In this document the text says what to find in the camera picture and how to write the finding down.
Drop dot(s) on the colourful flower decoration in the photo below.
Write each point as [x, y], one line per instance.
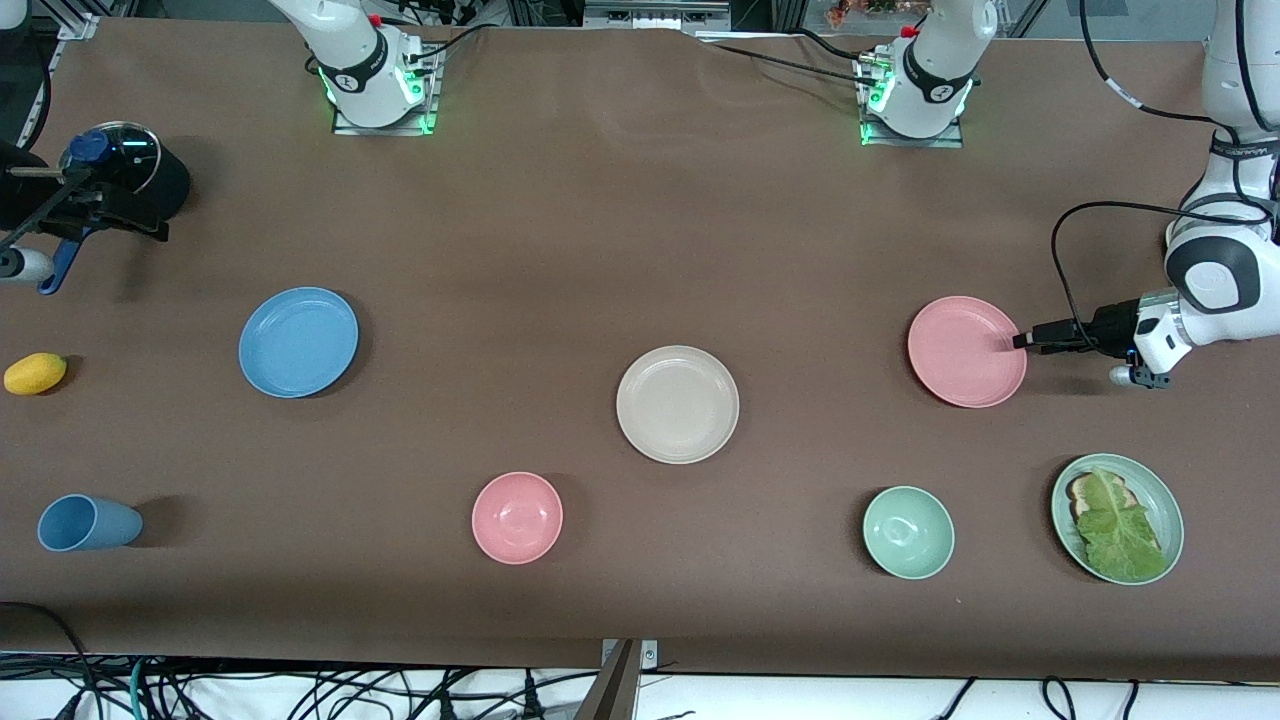
[870, 10]

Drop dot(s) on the metal table bracket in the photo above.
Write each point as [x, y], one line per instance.
[650, 655]

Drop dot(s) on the beige plate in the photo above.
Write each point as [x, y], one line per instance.
[677, 404]

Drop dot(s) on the blue plate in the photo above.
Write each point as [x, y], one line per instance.
[298, 342]

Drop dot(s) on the small pink bowl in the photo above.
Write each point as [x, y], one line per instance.
[517, 518]

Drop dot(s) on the green plate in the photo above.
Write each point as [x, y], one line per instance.
[1155, 490]

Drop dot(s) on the toasted bread slice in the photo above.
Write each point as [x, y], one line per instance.
[1078, 492]

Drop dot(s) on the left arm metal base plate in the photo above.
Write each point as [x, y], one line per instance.
[910, 143]

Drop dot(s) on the grey metal box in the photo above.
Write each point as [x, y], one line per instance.
[655, 12]

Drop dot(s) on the brown table mat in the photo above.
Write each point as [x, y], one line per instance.
[700, 250]

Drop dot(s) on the green lettuce leaf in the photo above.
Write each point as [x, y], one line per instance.
[1120, 535]

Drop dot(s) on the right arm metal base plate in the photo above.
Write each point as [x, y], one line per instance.
[385, 130]

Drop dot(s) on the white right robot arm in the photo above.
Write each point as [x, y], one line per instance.
[350, 60]

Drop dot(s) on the yellow lemon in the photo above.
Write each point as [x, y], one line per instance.
[35, 374]

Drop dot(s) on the pink plate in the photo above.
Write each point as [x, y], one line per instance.
[960, 352]

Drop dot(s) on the glass lid with blue knob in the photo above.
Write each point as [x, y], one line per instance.
[135, 150]

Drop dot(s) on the small green bowl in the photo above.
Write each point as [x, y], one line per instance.
[908, 532]

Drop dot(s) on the blue cup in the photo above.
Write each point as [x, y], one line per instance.
[90, 523]

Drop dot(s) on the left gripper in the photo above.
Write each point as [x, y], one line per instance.
[1108, 326]

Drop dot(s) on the dark slanted pole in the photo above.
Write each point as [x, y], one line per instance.
[610, 690]

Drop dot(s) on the aluminium frame profile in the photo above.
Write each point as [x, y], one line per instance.
[80, 25]

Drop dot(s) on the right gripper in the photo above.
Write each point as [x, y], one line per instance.
[22, 197]

